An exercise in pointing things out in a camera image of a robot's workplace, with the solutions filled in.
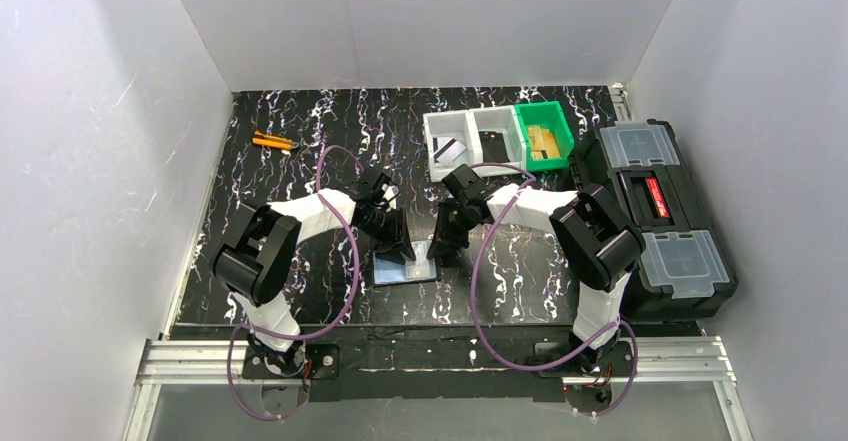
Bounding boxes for left white bin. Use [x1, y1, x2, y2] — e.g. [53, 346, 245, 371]
[423, 110, 483, 183]

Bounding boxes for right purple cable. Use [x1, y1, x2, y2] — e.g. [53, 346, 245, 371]
[468, 162, 640, 418]

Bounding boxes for purple cable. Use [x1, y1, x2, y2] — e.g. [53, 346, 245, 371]
[468, 162, 640, 418]
[226, 145, 367, 422]

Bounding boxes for black card in bin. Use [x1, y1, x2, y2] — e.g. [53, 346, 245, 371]
[478, 131, 510, 163]

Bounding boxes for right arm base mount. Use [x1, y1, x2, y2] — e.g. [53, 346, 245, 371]
[536, 338, 639, 422]

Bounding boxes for tan cards in green bin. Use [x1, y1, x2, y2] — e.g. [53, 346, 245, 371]
[527, 125, 562, 161]

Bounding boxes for black toolbox clear lids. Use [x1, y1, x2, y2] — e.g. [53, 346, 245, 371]
[570, 119, 739, 323]

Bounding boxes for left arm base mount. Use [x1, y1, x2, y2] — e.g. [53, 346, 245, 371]
[236, 344, 340, 417]

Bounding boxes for aluminium frame rail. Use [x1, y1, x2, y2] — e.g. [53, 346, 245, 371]
[124, 329, 752, 440]

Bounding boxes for green bin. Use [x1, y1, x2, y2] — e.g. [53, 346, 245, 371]
[514, 101, 575, 172]

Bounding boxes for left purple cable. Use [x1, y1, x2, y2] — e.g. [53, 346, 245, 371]
[226, 145, 367, 422]

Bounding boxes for middle white bin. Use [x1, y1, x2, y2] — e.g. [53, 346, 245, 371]
[470, 105, 527, 177]

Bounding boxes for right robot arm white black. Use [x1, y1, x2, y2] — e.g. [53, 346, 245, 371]
[427, 165, 646, 358]

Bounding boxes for black leather card holder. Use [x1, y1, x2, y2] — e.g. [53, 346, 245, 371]
[373, 255, 441, 287]

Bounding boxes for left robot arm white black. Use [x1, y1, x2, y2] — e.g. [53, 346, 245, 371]
[210, 168, 416, 355]

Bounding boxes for white bin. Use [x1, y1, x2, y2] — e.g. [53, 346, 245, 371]
[470, 105, 527, 177]
[423, 110, 483, 183]

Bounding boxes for white card magnetic stripe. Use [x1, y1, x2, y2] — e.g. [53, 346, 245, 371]
[432, 137, 467, 166]

